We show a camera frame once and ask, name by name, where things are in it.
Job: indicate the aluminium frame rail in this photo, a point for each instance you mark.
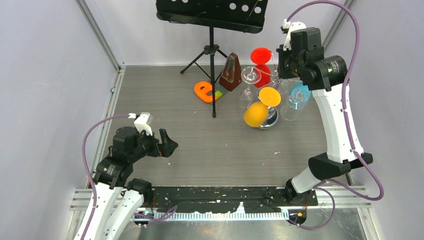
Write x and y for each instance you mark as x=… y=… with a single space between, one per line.
x=329 y=197

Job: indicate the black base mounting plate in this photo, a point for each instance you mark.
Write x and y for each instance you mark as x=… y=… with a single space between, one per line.
x=225 y=199

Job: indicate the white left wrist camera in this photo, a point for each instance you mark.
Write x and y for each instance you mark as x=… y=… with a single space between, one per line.
x=142 y=123

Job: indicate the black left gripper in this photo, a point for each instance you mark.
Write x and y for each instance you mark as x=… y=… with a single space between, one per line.
x=166 y=149

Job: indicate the red wine glass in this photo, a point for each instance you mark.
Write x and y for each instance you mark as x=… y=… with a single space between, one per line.
x=260 y=57

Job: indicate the blue wine glass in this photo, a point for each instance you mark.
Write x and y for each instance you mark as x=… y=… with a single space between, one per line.
x=299 y=89

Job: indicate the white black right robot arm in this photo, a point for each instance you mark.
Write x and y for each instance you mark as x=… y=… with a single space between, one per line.
x=303 y=56

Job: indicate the yellow wine glass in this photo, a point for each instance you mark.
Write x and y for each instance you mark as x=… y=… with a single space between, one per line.
x=258 y=111

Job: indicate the chrome wine glass rack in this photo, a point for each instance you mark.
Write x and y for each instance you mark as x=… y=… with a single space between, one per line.
x=274 y=112

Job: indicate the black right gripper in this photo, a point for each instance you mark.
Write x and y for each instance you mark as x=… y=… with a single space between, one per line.
x=282 y=73

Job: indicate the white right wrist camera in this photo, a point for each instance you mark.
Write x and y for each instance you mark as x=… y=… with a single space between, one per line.
x=287 y=28

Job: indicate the brown metronome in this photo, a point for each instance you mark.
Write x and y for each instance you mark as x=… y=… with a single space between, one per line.
x=230 y=77

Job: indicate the clear textured wine glass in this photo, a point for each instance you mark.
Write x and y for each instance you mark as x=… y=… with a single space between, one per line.
x=291 y=111

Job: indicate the black music stand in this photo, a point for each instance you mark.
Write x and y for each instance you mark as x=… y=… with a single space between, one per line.
x=246 y=16

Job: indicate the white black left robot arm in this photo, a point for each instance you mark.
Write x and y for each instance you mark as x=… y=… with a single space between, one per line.
x=114 y=198

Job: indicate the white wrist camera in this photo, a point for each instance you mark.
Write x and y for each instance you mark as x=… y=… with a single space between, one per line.
x=287 y=28
x=142 y=123

